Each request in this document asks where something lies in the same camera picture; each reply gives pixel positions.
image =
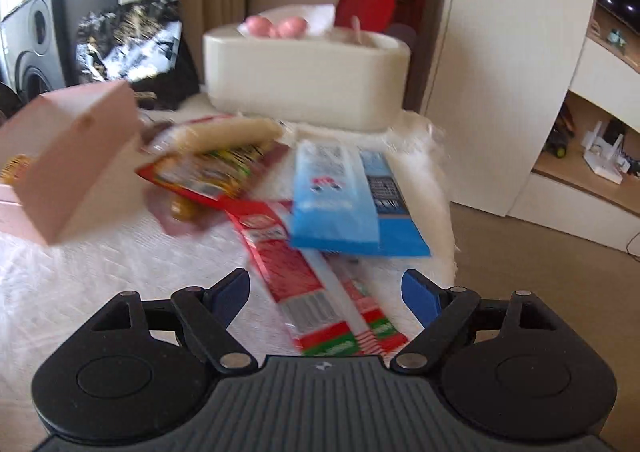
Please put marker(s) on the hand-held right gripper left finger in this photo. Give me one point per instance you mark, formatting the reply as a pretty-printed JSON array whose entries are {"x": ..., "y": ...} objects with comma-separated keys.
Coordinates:
[{"x": 231, "y": 291}]

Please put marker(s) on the pink round ornament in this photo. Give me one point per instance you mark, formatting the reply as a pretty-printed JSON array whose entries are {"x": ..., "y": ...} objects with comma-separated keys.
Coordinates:
[
  {"x": 259, "y": 26},
  {"x": 291, "y": 27}
]

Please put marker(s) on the pink box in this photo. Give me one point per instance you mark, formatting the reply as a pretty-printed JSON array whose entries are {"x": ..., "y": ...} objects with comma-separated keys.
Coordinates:
[{"x": 75, "y": 167}]

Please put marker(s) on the long red snack packet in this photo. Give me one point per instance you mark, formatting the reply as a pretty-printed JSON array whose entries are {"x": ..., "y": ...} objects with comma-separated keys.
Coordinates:
[
  {"x": 377, "y": 322},
  {"x": 282, "y": 272}
]

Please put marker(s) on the white router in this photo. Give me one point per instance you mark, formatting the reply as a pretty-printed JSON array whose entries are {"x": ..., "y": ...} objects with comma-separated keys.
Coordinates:
[{"x": 607, "y": 157}]

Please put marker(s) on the red round lid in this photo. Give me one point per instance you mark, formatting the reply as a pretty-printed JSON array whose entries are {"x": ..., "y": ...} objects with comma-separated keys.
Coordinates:
[{"x": 367, "y": 0}]

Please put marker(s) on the yellow snack packet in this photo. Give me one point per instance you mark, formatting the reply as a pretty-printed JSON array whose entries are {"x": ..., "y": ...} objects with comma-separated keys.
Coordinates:
[{"x": 15, "y": 168}]

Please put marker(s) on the red green snack packet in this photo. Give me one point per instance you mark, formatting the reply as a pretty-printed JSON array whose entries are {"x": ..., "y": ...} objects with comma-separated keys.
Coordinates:
[{"x": 200, "y": 172}]

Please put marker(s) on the grey washing machine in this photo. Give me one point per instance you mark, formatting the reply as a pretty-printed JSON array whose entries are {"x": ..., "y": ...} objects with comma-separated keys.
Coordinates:
[{"x": 35, "y": 37}]

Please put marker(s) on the maroon snack packet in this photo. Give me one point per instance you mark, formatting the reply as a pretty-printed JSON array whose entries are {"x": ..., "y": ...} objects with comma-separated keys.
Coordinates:
[{"x": 172, "y": 217}]

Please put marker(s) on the black pouch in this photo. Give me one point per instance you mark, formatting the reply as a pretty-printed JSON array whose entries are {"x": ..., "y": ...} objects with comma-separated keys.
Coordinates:
[{"x": 175, "y": 82}]

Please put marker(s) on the black foil snack bag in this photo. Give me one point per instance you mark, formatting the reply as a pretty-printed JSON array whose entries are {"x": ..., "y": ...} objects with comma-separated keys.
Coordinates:
[{"x": 130, "y": 35}]

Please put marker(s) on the white shelf cabinet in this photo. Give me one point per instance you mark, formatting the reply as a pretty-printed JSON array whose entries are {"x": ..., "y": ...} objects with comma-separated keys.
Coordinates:
[{"x": 500, "y": 82}]

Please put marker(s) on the pale sausage snack packet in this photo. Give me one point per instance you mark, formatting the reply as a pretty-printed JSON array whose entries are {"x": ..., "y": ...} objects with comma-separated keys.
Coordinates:
[{"x": 220, "y": 135}]

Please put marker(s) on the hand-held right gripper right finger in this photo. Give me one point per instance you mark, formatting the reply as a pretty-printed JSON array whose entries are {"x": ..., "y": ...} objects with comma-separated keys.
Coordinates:
[{"x": 419, "y": 294}]

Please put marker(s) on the white plastic container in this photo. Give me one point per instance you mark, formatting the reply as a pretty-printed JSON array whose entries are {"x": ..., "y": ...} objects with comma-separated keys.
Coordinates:
[{"x": 305, "y": 77}]

